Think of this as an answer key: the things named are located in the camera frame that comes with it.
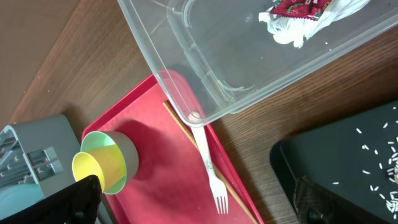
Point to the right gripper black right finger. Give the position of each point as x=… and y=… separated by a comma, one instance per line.
x=315, y=204

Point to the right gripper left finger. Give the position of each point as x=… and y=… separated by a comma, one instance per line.
x=77, y=203

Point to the yellow plastic cup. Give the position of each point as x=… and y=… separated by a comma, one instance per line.
x=107, y=163

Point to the light green bowl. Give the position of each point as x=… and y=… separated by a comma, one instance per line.
x=96, y=139

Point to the rice food scraps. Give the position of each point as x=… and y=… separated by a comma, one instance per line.
x=366, y=163

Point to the wooden chopstick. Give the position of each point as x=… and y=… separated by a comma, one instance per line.
x=229, y=188

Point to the white plastic fork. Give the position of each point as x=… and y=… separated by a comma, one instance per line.
x=217, y=186

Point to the white napkin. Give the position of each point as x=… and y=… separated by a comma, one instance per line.
x=287, y=30

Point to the red snack wrapper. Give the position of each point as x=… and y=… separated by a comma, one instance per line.
x=300, y=9

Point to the light blue plate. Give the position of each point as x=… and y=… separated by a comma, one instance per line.
x=15, y=198

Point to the black waste tray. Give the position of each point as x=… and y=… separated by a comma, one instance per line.
x=308, y=154

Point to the grey dishwasher rack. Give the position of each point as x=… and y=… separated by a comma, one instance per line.
x=39, y=152

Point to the red serving tray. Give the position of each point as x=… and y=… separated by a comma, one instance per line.
x=171, y=184

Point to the clear plastic bin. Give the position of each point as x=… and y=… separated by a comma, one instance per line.
x=212, y=58

